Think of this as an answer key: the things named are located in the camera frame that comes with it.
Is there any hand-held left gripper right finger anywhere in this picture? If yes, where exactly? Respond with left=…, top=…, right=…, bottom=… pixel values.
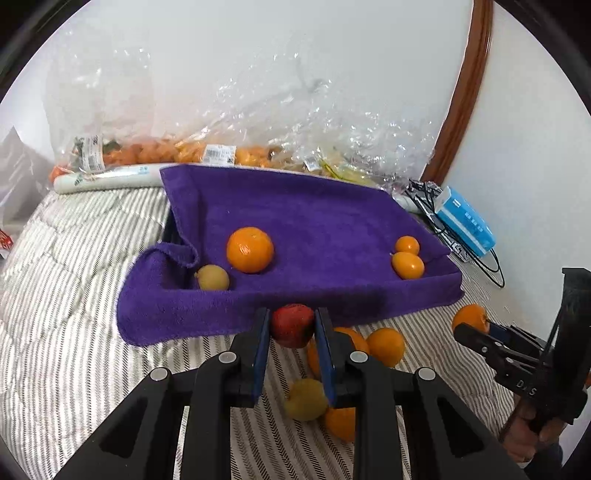
left=314, top=307, right=527, bottom=480

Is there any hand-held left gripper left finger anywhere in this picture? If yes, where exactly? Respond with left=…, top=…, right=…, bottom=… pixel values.
left=55, top=307, right=271, bottom=480

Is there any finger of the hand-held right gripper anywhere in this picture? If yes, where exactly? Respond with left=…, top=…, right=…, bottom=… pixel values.
left=454, top=323, right=514, bottom=370
left=487, top=322, right=551, bottom=354

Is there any large orange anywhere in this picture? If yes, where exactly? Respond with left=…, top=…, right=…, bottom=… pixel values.
left=307, top=327, right=370, bottom=377

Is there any small red fruit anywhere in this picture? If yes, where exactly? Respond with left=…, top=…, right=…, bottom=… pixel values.
left=270, top=303, right=316, bottom=349

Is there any small yellow-green fruit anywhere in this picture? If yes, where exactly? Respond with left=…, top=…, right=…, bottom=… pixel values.
left=283, top=378, right=329, bottom=422
left=194, top=264, right=230, bottom=291

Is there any purple towel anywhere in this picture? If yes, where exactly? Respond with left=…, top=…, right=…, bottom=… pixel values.
left=115, top=164, right=464, bottom=347

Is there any person's right hand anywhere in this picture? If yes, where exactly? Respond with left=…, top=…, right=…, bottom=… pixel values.
left=501, top=399, right=566, bottom=462

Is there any blue tissue pack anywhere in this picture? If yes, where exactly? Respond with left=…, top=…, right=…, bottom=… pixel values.
left=434, top=186, right=497, bottom=257

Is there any clear bag of bananas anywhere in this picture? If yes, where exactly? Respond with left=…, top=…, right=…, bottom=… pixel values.
left=318, top=106, right=407, bottom=190

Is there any clear bag of brown fruit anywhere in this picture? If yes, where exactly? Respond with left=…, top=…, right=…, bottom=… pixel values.
left=268, top=78, right=333, bottom=176

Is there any clear bag of oranges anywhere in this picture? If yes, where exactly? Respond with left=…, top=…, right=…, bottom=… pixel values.
left=173, top=92, right=278, bottom=169

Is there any grey striped quilt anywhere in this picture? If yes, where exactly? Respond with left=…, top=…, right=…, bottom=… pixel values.
left=0, top=187, right=522, bottom=480

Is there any white paper roll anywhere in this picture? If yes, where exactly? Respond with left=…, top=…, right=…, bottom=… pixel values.
left=53, top=164, right=421, bottom=213

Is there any clear bag of tangerines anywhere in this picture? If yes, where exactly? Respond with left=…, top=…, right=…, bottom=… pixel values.
left=46, top=41, right=171, bottom=178

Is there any translucent grey plastic bag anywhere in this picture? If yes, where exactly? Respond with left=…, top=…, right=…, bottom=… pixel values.
left=0, top=127, right=56, bottom=222

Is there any brown wooden door frame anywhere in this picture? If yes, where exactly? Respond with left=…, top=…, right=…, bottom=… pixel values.
left=422, top=0, right=495, bottom=185

